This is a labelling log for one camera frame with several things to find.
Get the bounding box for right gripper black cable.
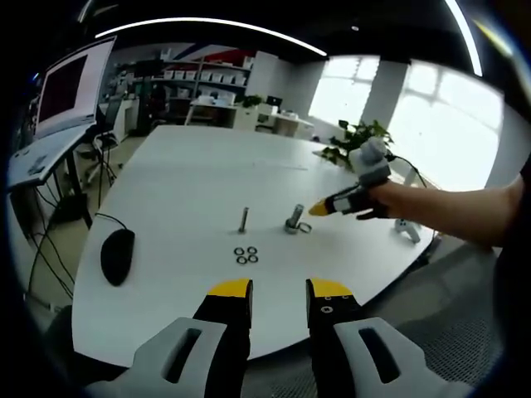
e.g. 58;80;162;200
385;153;428;187

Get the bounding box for black wall screen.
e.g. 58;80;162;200
134;60;165;78

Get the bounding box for white trestle desk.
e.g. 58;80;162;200
184;97;246;128

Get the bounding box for green potted plant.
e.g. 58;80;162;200
321;119;395;169

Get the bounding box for person's right hand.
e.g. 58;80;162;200
356;182;410;221

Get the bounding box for thick threaded metal stud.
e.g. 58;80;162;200
284;203;306;234

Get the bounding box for ceiling light strip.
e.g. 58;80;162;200
443;0;485;78
94;17;329;57

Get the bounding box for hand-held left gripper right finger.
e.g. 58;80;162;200
305;277;474;398

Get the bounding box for black mouse cable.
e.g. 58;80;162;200
95;212;129;232

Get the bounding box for shelf with white bins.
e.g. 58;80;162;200
161;47;254;100

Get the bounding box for black computer mouse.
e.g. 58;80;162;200
100;227;136;287

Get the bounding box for white handheld controller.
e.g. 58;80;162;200
393;218;421;244

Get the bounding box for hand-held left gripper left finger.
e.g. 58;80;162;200
85;278;254;398

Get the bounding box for grey mesh office chair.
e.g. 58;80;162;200
356;244;511;398

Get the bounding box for low white desk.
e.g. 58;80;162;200
256;109;315;140

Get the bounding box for grey side desk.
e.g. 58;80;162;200
6;122;100;229

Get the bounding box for large computer monitor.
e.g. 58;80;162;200
32;36;118;138

